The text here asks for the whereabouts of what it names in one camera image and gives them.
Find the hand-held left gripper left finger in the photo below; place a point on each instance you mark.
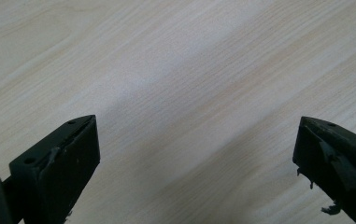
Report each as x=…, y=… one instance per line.
x=60, y=174

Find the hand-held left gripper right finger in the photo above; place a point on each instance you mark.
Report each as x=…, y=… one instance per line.
x=337, y=161

